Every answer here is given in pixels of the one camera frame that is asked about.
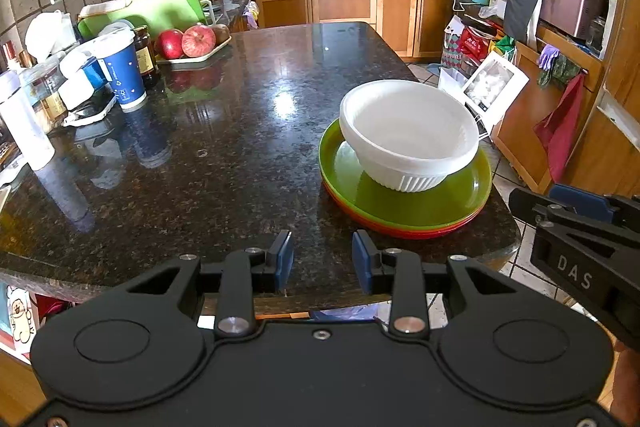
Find purple glove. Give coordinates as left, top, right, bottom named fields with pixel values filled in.
left=538, top=44, right=560, bottom=70

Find purple plastic bag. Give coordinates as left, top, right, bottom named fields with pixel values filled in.
left=310, top=303, right=393, bottom=324

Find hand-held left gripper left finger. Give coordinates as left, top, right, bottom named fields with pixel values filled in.
left=125, top=229, right=295, bottom=341

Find red apple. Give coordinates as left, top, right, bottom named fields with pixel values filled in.
left=181, top=24, right=217, bottom=58
left=157, top=29, right=185, bottom=60

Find white picture box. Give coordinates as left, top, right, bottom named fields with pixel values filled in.
left=462, top=51, right=530, bottom=128

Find orange plastic plate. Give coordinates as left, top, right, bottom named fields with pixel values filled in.
left=321, top=179, right=492, bottom=236

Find blue paper cup white lid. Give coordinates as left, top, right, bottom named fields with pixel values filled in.
left=91, top=28, right=148, bottom=114

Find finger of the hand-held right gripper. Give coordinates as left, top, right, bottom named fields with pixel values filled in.
left=549, top=183, right=640, bottom=219
left=508, top=187, right=640, bottom=254

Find green cutting board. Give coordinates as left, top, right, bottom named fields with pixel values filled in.
left=77, top=0, right=208, bottom=40

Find pink appliance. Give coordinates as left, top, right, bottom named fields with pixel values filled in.
left=539, top=0, right=608, bottom=40

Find white cloth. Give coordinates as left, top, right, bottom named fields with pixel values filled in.
left=79, top=0, right=156, bottom=20

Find white plastic bag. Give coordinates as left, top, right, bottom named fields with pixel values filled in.
left=25, top=11, right=78, bottom=60

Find cartoon printed panel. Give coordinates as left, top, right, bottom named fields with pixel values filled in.
left=0, top=283, right=40, bottom=358

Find red printed shopping bag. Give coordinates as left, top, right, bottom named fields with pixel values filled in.
left=440, top=17, right=516, bottom=72

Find wooden base cabinets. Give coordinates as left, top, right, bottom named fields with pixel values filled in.
left=252, top=0, right=453, bottom=60

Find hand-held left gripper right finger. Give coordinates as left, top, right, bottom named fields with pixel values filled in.
left=351, top=230, right=521, bottom=341

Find fruit tray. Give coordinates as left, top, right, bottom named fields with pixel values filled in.
left=156, top=34, right=233, bottom=66

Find red plastic plate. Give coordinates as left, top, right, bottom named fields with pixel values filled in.
left=324, top=187, right=490, bottom=241

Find blue white tissue box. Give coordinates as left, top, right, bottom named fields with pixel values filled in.
left=57, top=49, right=112, bottom=110

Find grey round lid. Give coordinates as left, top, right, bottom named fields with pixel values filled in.
left=97, top=19, right=136, bottom=38

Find dark glass jar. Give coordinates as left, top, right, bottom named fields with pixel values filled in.
left=131, top=25, right=162, bottom=88

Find red cloth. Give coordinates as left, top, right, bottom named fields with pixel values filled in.
left=533, top=73, right=587, bottom=184

